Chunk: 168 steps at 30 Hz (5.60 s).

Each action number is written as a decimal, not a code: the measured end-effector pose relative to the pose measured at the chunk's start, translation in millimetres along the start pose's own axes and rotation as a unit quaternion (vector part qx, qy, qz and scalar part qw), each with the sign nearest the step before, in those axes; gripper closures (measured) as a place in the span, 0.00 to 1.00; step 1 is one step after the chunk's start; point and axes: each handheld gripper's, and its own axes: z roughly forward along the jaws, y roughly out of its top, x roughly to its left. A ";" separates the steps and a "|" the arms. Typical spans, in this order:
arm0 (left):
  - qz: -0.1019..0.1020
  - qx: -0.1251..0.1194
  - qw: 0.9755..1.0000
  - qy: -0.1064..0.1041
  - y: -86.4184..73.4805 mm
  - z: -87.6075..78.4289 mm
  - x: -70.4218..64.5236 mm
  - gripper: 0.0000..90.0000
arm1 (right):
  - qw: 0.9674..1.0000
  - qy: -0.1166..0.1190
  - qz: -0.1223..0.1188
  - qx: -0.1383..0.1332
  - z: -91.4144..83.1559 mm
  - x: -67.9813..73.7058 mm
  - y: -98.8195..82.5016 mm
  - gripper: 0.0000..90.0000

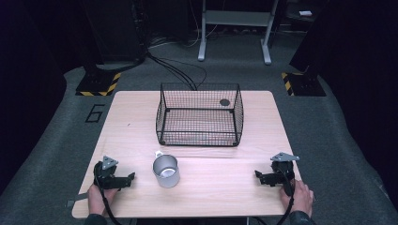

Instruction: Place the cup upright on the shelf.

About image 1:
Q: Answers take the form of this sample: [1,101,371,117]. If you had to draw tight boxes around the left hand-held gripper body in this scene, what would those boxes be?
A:
[93,155,129,190]

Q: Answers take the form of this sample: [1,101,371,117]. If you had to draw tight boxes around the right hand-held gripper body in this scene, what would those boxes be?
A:
[262,152,300,188]

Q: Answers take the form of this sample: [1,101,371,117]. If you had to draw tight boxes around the metal cup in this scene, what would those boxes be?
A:
[152,150,181,189]

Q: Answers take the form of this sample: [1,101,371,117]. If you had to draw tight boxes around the black wire basket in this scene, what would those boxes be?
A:
[155,82,245,148]

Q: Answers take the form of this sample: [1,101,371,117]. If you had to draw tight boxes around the person's left hand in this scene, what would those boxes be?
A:
[86,184,119,217]

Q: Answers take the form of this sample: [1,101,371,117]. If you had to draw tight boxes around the person's right hand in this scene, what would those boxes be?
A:
[279,179,314,218]

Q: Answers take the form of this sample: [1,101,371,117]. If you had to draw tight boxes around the black base with yellow stripes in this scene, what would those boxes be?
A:
[75,71,122,98]
[281,71,327,98]

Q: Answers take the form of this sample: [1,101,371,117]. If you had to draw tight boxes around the white metal stand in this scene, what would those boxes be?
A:
[197,0,280,66]

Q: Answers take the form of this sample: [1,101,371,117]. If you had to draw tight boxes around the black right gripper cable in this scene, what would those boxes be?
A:
[274,168,297,225]

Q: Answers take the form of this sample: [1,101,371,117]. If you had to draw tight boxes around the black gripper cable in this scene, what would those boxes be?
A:
[274,168,297,225]
[95,176,124,225]

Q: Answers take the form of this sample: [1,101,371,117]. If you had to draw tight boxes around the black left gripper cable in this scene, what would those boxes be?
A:
[95,176,124,225]

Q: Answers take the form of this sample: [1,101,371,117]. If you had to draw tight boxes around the grey strap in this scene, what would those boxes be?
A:
[66,192,90,208]

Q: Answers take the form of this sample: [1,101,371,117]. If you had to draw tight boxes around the black floor cables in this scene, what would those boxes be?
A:
[145,50,208,92]

